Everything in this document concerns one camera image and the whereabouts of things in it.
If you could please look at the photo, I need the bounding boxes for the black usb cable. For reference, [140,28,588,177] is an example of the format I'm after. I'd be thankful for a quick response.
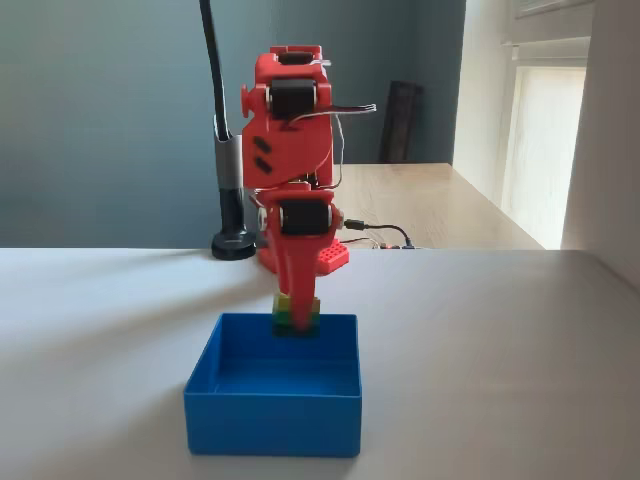
[344,218,414,249]

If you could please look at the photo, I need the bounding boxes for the dark wooden frame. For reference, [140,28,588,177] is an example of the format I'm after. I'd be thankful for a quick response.
[378,79,425,165]

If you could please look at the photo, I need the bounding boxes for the black gooseneck stand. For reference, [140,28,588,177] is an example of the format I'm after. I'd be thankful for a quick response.
[198,0,259,260]

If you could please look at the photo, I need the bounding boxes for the thin gripper cable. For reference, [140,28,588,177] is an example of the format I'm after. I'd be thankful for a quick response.
[330,113,347,190]

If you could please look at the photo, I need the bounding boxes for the green yellow toy brick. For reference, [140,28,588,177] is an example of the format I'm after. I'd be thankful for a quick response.
[272,293,322,339]

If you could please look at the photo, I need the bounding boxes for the blue plastic box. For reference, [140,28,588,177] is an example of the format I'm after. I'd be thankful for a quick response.
[183,312,363,459]

